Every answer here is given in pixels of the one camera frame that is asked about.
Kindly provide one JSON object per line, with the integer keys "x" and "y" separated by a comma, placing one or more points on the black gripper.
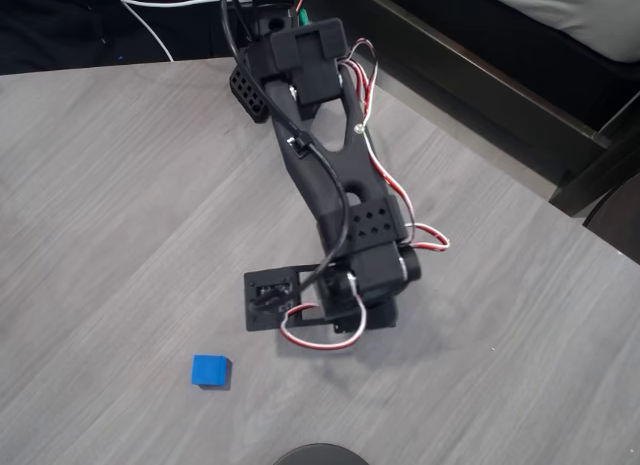
{"x": 384, "y": 316}

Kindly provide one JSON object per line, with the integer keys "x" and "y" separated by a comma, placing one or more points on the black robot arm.
{"x": 370, "y": 225}

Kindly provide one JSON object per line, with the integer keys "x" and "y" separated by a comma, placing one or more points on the blue cube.
{"x": 209, "y": 370}

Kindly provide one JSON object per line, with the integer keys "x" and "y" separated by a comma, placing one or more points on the dark round object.
{"x": 320, "y": 456}

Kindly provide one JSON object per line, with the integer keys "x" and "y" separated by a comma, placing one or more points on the dark round chair edge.
{"x": 617, "y": 225}

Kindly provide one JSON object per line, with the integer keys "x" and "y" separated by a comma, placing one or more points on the white mattress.
{"x": 575, "y": 15}

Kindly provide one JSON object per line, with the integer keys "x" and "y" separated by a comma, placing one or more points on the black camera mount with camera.
{"x": 265, "y": 315}

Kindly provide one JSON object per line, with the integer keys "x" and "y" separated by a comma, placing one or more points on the dark wooden bed frame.
{"x": 475, "y": 80}

